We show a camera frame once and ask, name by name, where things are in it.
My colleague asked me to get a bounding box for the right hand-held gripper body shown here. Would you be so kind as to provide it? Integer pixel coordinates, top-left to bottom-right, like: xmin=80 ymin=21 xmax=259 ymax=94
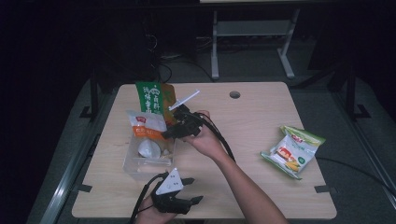
xmin=168 ymin=90 xmax=204 ymax=138

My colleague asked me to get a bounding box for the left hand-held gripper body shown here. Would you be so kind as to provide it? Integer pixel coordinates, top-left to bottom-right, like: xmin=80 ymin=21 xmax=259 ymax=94
xmin=151 ymin=167 xmax=192 ymax=216

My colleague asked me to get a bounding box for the white and orange packet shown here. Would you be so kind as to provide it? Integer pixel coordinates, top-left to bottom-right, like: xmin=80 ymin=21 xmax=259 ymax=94
xmin=125 ymin=109 xmax=176 ymax=159

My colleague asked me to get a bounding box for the clear plastic container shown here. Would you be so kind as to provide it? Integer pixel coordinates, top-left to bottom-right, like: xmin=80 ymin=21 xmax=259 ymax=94
xmin=122 ymin=124 xmax=177 ymax=181

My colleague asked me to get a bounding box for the green and red seasoning packet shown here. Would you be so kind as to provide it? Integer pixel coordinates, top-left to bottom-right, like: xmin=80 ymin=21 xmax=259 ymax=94
xmin=134 ymin=81 xmax=177 ymax=126

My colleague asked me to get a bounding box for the person's right hand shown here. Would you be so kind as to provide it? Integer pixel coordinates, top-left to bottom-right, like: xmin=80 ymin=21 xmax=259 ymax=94
xmin=183 ymin=110 xmax=228 ymax=161

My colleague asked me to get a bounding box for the person's left hand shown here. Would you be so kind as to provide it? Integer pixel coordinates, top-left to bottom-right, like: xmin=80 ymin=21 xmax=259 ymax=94
xmin=134 ymin=196 xmax=177 ymax=224

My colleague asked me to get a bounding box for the black metal stand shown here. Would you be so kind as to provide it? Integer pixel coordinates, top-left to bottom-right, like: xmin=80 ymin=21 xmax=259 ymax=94
xmin=78 ymin=70 xmax=101 ymax=122
xmin=345 ymin=64 xmax=372 ymax=121

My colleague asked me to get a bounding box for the green and white packet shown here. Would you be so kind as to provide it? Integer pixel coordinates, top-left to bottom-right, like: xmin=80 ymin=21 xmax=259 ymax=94
xmin=261 ymin=125 xmax=327 ymax=181

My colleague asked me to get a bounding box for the white metal stand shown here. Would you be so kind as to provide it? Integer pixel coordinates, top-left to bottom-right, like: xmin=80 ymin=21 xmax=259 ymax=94
xmin=210 ymin=8 xmax=302 ymax=80

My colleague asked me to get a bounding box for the left hand-held gripper cable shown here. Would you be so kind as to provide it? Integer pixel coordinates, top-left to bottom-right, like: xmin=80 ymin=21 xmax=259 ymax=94
xmin=129 ymin=172 xmax=171 ymax=224

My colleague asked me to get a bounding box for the hand-held gripper cable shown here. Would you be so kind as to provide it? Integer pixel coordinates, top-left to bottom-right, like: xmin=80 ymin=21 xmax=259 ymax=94
xmin=194 ymin=113 xmax=236 ymax=162
xmin=129 ymin=172 xmax=171 ymax=224

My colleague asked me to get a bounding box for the right hand-held gripper cable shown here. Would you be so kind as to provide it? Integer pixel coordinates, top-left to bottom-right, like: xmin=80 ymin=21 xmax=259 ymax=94
xmin=194 ymin=113 xmax=236 ymax=162

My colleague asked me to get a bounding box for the bundle of floor cables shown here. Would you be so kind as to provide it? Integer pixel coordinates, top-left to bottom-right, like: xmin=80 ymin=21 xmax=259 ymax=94
xmin=146 ymin=32 xmax=217 ymax=84

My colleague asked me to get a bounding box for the black cable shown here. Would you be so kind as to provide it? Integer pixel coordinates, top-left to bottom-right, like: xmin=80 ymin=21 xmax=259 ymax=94
xmin=316 ymin=157 xmax=396 ymax=197

